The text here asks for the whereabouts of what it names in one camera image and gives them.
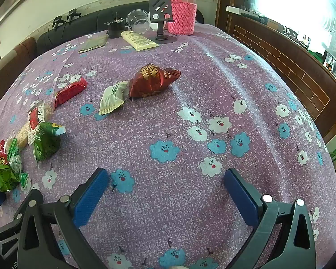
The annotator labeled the bright red snack packet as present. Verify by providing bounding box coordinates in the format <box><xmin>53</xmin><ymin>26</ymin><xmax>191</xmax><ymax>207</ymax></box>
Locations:
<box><xmin>54</xmin><ymin>77</ymin><xmax>88</xmax><ymax>108</ymax></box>

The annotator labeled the green peas snack bag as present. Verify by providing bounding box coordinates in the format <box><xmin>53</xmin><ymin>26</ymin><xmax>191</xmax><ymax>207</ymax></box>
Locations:
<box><xmin>0</xmin><ymin>163</ymin><xmax>20</xmax><ymax>193</ymax></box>

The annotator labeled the brown wooden panelling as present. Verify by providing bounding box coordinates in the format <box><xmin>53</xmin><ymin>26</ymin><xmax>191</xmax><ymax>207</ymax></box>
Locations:
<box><xmin>215</xmin><ymin>0</ymin><xmax>336</xmax><ymax>146</ymax></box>

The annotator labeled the dark red snack bag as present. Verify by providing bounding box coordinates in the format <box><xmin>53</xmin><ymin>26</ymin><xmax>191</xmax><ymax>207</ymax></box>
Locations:
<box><xmin>128</xmin><ymin>64</ymin><xmax>181</xmax><ymax>101</ymax></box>

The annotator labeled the green bag with yellow label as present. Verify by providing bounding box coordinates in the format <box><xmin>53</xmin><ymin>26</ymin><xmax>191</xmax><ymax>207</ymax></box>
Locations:
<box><xmin>33</xmin><ymin>122</ymin><xmax>67</xmax><ymax>161</ymax></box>

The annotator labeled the cream tube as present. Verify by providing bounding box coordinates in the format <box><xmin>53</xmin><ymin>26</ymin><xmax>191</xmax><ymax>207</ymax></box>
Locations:
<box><xmin>121</xmin><ymin>30</ymin><xmax>159</xmax><ymax>51</ymax></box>

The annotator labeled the clear packet with green stripes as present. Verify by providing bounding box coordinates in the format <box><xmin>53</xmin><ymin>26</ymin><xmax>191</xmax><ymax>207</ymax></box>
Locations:
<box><xmin>4</xmin><ymin>137</ymin><xmax>30</xmax><ymax>188</ymax></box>

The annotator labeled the small black box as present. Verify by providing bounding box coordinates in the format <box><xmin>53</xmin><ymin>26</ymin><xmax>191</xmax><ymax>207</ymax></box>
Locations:
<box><xmin>105</xmin><ymin>13</ymin><xmax>128</xmax><ymax>38</ymax></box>

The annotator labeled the black leather sofa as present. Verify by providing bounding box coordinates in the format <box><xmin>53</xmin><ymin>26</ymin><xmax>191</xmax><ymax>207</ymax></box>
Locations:
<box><xmin>35</xmin><ymin>1</ymin><xmax>205</xmax><ymax>59</ymax></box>

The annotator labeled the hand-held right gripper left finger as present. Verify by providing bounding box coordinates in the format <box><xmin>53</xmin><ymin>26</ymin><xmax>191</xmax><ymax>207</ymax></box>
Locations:
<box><xmin>17</xmin><ymin>167</ymin><xmax>110</xmax><ymax>269</ymax></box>

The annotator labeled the white lidded cup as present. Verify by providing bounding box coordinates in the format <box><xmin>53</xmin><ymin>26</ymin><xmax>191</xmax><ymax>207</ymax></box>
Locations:
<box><xmin>126</xmin><ymin>9</ymin><xmax>151</xmax><ymax>33</ymax></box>

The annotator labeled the white shelf board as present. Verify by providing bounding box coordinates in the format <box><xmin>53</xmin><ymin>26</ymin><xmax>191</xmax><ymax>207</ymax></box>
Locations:
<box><xmin>226</xmin><ymin>5</ymin><xmax>258</xmax><ymax>16</ymax></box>

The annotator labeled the white and green snack packet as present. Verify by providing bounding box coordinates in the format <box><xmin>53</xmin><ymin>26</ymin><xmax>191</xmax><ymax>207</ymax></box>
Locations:
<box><xmin>99</xmin><ymin>81</ymin><xmax>129</xmax><ymax>115</ymax></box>

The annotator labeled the cracker packet with red label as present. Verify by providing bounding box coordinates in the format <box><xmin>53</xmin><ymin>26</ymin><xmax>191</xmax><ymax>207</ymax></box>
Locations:
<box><xmin>15</xmin><ymin>102</ymin><xmax>55</xmax><ymax>150</ymax></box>

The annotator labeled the framed wall picture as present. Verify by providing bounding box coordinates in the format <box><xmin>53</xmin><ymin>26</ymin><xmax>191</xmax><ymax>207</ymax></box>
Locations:
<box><xmin>0</xmin><ymin>0</ymin><xmax>59</xmax><ymax>30</ymax></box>

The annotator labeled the grey-green flat packet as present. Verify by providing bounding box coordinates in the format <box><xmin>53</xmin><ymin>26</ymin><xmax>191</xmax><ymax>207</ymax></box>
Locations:
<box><xmin>78</xmin><ymin>35</ymin><xmax>110</xmax><ymax>54</ymax></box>

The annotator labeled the black phone stand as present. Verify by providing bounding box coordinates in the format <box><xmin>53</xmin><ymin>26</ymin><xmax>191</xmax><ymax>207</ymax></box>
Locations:
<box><xmin>148</xmin><ymin>0</ymin><xmax>177</xmax><ymax>45</ymax></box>

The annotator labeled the black device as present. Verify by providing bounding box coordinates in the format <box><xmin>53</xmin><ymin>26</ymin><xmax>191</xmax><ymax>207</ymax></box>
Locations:
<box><xmin>52</xmin><ymin>15</ymin><xmax>66</xmax><ymax>31</ymax></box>
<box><xmin>66</xmin><ymin>9</ymin><xmax>82</xmax><ymax>24</ymax></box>

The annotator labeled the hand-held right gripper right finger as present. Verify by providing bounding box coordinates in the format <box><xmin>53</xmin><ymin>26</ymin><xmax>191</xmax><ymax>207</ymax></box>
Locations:
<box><xmin>223</xmin><ymin>168</ymin><xmax>317</xmax><ymax>269</ymax></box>

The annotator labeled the brown armchair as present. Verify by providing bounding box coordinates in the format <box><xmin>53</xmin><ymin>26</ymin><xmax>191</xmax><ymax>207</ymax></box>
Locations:
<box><xmin>0</xmin><ymin>37</ymin><xmax>37</xmax><ymax>110</ymax></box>

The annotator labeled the pink box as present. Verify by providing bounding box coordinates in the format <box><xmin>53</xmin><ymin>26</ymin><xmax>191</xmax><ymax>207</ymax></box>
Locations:
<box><xmin>168</xmin><ymin>0</ymin><xmax>198</xmax><ymax>35</ymax></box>

